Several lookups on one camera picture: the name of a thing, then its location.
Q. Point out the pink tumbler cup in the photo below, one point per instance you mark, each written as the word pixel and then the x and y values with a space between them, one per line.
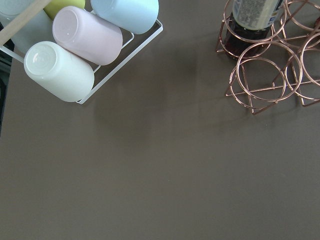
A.
pixel 87 35

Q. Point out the wooden rack handle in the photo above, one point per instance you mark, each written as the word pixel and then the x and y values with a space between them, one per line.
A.
pixel 22 19

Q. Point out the pale grey tumbler cup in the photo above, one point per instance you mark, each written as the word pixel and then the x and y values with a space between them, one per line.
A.
pixel 38 29

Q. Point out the light blue tumbler cup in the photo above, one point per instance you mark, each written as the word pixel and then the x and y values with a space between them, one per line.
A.
pixel 135 16

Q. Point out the white wire cup rack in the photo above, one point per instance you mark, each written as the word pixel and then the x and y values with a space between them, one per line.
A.
pixel 133 44

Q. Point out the white tumbler cup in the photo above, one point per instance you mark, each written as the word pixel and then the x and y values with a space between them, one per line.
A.
pixel 59 71

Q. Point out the copper wire bottle rack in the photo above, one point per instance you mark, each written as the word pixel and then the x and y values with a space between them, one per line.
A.
pixel 283 65

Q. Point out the tea bottle in rack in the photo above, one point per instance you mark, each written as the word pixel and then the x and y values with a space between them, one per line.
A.
pixel 251 20

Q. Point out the yellow-green tumbler cup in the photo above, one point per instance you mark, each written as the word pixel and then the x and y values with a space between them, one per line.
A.
pixel 54 6

